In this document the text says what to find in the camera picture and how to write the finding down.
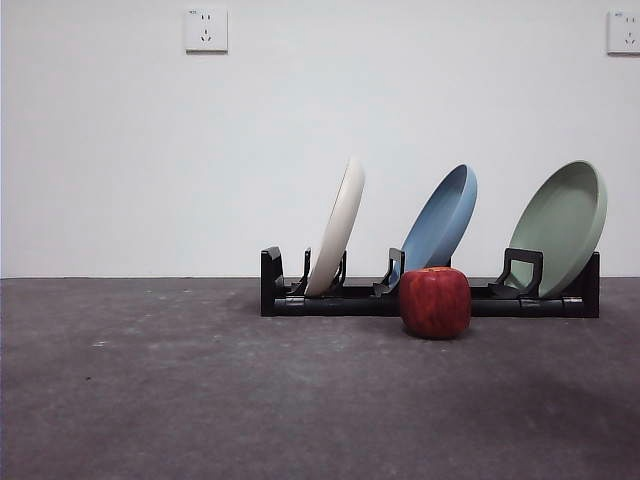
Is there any pale yellow round plate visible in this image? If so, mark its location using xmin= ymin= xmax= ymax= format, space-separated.
xmin=303 ymin=155 xmax=367 ymax=297

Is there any red apple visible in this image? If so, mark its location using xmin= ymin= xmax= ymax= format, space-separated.
xmin=398 ymin=266 xmax=473 ymax=341

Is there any black plate rack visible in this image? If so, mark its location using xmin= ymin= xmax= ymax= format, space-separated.
xmin=259 ymin=245 xmax=601 ymax=319

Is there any blue round plate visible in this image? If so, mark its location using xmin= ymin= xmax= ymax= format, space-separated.
xmin=399 ymin=163 xmax=479 ymax=274

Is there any green round plate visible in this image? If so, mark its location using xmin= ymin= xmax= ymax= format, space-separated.
xmin=507 ymin=159 xmax=609 ymax=299

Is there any white wall socket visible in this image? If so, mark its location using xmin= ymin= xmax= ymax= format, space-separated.
xmin=606 ymin=9 xmax=640 ymax=56
xmin=185 ymin=6 xmax=230 ymax=54

